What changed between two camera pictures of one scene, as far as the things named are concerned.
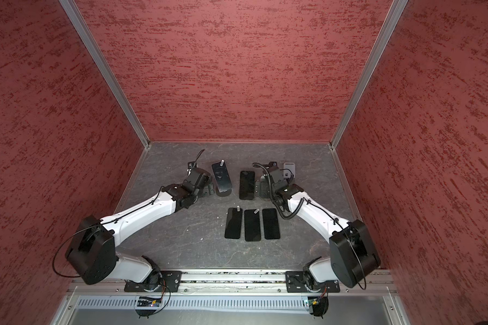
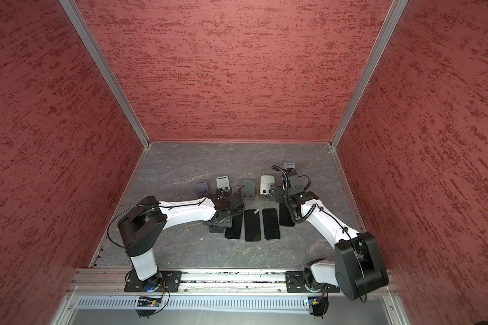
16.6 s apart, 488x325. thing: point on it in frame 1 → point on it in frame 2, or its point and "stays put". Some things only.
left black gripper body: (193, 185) → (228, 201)
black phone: (247, 185) → (286, 219)
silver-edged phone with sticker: (252, 225) stays put
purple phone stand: (289, 166) stays put
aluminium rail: (232, 282) stays put
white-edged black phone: (270, 223) stays put
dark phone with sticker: (234, 223) stays put
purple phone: (222, 177) → (221, 220)
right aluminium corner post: (396, 10) stays put
